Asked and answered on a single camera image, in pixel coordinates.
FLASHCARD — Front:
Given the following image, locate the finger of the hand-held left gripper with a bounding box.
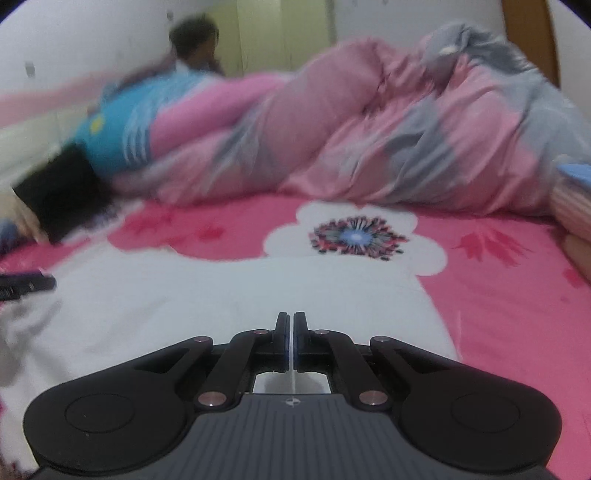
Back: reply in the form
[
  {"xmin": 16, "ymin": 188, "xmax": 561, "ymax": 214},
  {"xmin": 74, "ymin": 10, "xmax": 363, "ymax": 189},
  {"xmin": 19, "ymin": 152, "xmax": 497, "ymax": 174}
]
[{"xmin": 0, "ymin": 271, "xmax": 58, "ymax": 304}]

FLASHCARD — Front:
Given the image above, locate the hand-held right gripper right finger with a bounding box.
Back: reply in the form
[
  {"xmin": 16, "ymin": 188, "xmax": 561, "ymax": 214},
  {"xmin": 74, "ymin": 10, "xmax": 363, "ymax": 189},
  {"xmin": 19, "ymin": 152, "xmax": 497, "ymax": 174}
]
[{"xmin": 294, "ymin": 312, "xmax": 445, "ymax": 409}]

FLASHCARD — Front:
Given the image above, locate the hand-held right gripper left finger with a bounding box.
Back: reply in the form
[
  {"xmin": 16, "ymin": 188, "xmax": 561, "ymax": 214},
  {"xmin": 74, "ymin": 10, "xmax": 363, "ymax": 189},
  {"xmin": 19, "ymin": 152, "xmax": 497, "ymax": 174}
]
[{"xmin": 134, "ymin": 312, "xmax": 294, "ymax": 409}]

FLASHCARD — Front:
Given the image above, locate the white sweatshirt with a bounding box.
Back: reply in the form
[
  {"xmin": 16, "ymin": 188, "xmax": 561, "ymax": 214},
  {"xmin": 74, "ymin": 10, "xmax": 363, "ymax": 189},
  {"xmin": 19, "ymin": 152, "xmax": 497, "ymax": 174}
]
[{"xmin": 0, "ymin": 253, "xmax": 462, "ymax": 462}]

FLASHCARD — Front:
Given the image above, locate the beige cloth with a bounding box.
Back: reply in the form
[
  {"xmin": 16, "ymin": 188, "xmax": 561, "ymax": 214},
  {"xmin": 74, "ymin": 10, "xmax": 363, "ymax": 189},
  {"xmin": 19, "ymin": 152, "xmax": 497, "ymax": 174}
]
[{"xmin": 0, "ymin": 193, "xmax": 48, "ymax": 246}]

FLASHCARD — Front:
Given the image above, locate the black cloth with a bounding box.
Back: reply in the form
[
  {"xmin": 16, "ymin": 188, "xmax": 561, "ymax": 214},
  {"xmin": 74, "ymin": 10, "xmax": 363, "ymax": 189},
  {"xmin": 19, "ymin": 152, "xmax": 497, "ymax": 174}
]
[{"xmin": 13, "ymin": 144, "xmax": 122, "ymax": 246}]

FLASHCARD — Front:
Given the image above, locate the pink white headboard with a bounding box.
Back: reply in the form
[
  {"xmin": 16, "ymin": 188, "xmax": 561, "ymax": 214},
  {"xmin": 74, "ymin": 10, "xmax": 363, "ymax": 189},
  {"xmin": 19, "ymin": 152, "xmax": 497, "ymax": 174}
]
[{"xmin": 0, "ymin": 69, "xmax": 154, "ymax": 186}]

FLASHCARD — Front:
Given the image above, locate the blue pink striped pillow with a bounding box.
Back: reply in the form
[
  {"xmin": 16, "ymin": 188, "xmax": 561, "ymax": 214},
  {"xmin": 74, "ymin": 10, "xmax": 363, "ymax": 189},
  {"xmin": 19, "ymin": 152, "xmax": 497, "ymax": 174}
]
[{"xmin": 73, "ymin": 69, "xmax": 288, "ymax": 180}]

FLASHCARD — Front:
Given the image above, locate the pink floral bed blanket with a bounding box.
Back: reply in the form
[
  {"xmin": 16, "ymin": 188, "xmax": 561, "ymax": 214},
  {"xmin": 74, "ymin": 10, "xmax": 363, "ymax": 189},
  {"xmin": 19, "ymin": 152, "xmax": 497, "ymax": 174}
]
[{"xmin": 0, "ymin": 193, "xmax": 591, "ymax": 480}]

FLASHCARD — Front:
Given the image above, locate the pink grey floral quilt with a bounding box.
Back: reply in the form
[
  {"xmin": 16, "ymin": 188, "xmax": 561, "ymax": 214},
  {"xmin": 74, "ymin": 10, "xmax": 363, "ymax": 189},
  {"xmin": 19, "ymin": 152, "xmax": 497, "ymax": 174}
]
[{"xmin": 115, "ymin": 21, "xmax": 591, "ymax": 219}]

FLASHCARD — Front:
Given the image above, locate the beige cushion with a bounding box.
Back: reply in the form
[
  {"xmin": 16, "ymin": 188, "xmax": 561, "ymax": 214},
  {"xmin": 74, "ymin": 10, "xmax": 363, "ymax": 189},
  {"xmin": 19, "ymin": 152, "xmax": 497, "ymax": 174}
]
[{"xmin": 566, "ymin": 232, "xmax": 591, "ymax": 278}]

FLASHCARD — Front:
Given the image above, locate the pink checked pillow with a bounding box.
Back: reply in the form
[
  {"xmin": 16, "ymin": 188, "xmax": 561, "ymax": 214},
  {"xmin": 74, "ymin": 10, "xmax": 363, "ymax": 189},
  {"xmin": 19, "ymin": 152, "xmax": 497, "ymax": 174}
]
[{"xmin": 551, "ymin": 181, "xmax": 591, "ymax": 232}]

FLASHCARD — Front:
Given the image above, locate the pale yellow wardrobe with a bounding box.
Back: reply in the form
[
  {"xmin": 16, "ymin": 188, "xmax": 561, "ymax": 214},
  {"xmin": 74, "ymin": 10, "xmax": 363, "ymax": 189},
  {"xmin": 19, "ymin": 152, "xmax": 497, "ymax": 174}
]
[{"xmin": 208, "ymin": 0, "xmax": 339, "ymax": 78}]

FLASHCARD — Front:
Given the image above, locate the brown wooden door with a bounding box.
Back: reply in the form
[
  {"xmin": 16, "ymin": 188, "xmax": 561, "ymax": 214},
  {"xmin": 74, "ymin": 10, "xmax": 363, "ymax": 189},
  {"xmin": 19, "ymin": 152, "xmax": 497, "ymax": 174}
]
[{"xmin": 502, "ymin": 0, "xmax": 563, "ymax": 89}]

